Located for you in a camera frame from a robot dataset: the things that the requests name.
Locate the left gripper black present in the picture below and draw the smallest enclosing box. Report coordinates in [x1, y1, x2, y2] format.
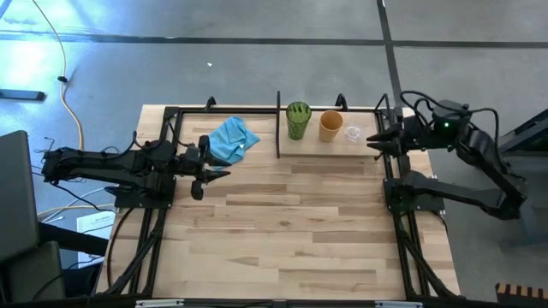
[175, 135, 233, 201]

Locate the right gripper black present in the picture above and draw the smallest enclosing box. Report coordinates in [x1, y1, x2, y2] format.
[366, 115, 432, 157]

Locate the small clear plastic cup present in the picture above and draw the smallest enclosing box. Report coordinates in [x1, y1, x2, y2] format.
[344, 123, 362, 145]

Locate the yellow plastic cup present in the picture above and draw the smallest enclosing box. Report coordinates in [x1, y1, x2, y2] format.
[319, 110, 344, 144]

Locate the green plastic cup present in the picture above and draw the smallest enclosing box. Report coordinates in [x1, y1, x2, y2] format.
[285, 101, 313, 141]

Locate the blue cloth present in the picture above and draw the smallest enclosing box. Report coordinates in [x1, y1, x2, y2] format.
[208, 115, 261, 166]

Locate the dark grey office chair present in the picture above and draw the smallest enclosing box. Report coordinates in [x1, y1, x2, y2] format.
[0, 129, 67, 303]

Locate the yellow black striped object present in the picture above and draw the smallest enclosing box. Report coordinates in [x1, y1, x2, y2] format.
[495, 282, 548, 303]

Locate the black floor bar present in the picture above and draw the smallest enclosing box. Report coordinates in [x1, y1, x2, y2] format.
[0, 88, 46, 103]

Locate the black metal table frame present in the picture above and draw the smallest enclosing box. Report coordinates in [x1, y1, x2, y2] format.
[92, 92, 464, 308]

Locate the wooden shelf with black frame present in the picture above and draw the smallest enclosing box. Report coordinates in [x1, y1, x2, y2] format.
[276, 90, 383, 160]

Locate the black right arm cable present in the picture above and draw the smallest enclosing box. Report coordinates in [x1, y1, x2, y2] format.
[399, 89, 501, 145]

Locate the black floor cable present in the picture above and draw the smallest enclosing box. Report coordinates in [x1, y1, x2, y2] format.
[105, 207, 134, 288]

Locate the white metal bracket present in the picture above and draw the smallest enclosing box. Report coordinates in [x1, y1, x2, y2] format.
[375, 300, 425, 308]
[135, 299, 186, 308]

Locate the yellow cable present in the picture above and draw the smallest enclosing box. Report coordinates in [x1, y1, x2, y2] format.
[31, 0, 85, 151]

